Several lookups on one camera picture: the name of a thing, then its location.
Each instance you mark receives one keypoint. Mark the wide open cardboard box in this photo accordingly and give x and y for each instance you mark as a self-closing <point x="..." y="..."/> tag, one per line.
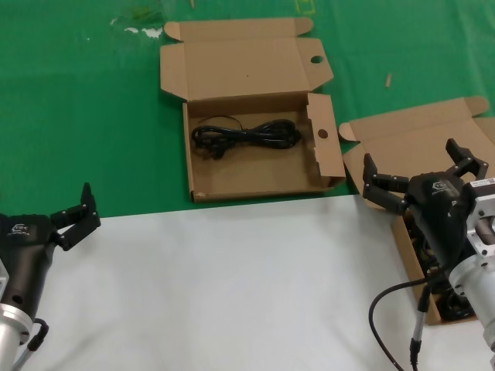
<point x="251" y="174"/>

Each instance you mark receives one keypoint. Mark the small cardboard scrap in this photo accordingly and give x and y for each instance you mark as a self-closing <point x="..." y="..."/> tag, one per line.
<point x="388" y="80"/>

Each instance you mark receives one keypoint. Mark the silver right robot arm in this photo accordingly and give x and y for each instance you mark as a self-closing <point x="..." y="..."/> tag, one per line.
<point x="475" y="282"/>

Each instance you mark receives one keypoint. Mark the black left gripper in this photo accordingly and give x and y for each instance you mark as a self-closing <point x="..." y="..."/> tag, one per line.
<point x="23" y="247"/>

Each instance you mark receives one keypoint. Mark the green table mat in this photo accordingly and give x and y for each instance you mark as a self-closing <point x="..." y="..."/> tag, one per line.
<point x="77" y="116"/>

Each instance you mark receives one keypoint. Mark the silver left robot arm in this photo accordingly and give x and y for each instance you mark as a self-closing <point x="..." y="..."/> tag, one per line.
<point x="9" y="332"/>

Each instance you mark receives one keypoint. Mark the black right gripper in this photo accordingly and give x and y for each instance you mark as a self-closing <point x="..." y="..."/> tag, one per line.
<point x="441" y="208"/>

